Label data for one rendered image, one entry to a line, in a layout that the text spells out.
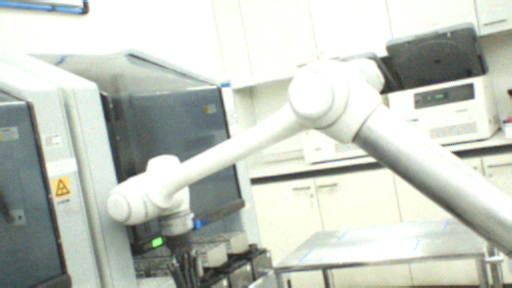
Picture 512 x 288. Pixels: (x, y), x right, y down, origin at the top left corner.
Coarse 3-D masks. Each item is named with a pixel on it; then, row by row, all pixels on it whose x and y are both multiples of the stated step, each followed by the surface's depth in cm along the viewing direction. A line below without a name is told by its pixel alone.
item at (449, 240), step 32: (384, 224) 216; (416, 224) 207; (448, 224) 199; (288, 256) 195; (320, 256) 188; (352, 256) 181; (384, 256) 174; (416, 256) 169; (448, 256) 165; (480, 256) 162
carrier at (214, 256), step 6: (216, 246) 202; (222, 246) 204; (204, 252) 196; (210, 252) 198; (216, 252) 201; (222, 252) 204; (204, 258) 196; (210, 258) 197; (216, 258) 200; (222, 258) 203; (204, 264) 197; (210, 264) 197; (216, 264) 200
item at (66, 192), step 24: (0, 72) 149; (24, 72) 155; (24, 96) 143; (48, 96) 148; (48, 120) 147; (48, 144) 146; (72, 192) 151; (72, 216) 150; (72, 240) 149; (72, 264) 148
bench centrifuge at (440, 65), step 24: (456, 24) 365; (408, 48) 383; (432, 48) 380; (456, 48) 377; (480, 48) 375; (408, 72) 403; (432, 72) 400; (456, 72) 396; (480, 72) 394; (408, 96) 371; (432, 96) 363; (456, 96) 355; (480, 96) 349; (408, 120) 367; (432, 120) 361; (456, 120) 355; (480, 120) 349
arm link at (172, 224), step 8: (160, 216) 166; (168, 216) 164; (176, 216) 165; (184, 216) 166; (160, 224) 167; (168, 224) 165; (176, 224) 165; (184, 224) 166; (192, 224) 168; (168, 232) 165; (176, 232) 165; (184, 232) 167
